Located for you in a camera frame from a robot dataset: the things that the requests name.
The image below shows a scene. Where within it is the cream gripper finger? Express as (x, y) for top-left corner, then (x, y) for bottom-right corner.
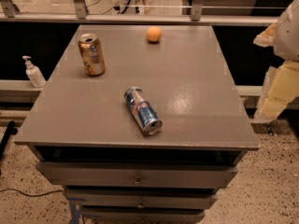
(254, 61), (299, 121)
(253, 22), (277, 48)

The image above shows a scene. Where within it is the orange fruit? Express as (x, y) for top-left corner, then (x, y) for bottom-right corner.
(147, 26), (162, 43)

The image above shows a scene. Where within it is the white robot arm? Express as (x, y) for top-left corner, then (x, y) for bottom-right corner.
(253, 0), (299, 123)

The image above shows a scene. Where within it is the blue energy drink can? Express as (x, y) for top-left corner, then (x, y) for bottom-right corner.
(124, 87), (163, 135)

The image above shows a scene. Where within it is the orange soda can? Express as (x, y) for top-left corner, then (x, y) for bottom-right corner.
(78, 33), (106, 76)

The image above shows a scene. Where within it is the grey drawer cabinet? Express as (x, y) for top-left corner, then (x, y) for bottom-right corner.
(16, 25), (258, 224)

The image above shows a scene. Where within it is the white pump bottle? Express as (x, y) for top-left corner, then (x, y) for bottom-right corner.
(22, 56), (46, 88)

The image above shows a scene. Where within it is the black pole on floor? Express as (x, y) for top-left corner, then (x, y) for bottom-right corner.
(0, 120), (18, 160)

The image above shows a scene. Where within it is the metal railing frame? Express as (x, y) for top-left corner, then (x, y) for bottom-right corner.
(0, 0), (292, 26)

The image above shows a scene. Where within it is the black floor cable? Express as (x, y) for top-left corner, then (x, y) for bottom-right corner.
(0, 188), (64, 198)

